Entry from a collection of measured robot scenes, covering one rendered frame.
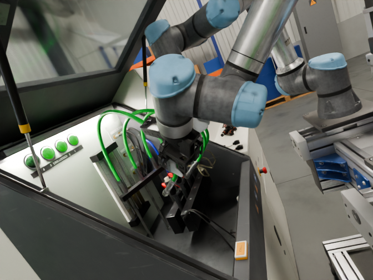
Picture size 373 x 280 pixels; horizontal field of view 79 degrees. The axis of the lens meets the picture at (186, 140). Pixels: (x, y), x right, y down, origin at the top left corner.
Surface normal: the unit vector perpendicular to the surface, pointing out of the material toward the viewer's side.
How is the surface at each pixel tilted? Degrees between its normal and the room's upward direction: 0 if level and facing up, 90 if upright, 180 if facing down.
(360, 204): 0
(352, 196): 0
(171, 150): 45
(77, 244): 90
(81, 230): 90
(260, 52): 106
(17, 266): 90
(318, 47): 90
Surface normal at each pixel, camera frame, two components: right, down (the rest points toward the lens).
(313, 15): -0.15, 0.33
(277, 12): 0.11, 0.49
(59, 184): 0.88, -0.30
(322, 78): -0.75, 0.48
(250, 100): -0.11, -0.04
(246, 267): -0.40, -0.88
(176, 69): -0.01, -0.56
